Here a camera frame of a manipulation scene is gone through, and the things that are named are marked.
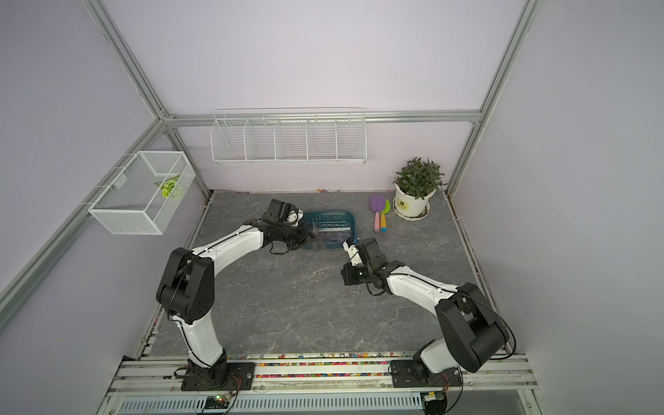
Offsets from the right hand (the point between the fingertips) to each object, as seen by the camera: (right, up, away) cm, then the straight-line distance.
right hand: (341, 270), depth 88 cm
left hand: (-8, +11, +1) cm, 13 cm away
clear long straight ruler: (+1, +13, +20) cm, 24 cm away
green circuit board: (-35, -33, -17) cm, 51 cm away
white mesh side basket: (-64, +26, -5) cm, 69 cm away
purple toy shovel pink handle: (+16, +24, +28) cm, 40 cm away
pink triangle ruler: (-9, +10, +2) cm, 14 cm away
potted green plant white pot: (+29, +31, +11) cm, 44 cm away
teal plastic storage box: (-4, +9, +16) cm, 19 cm away
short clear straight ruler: (-4, +17, +21) cm, 28 cm away
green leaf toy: (-54, +28, -7) cm, 61 cm away
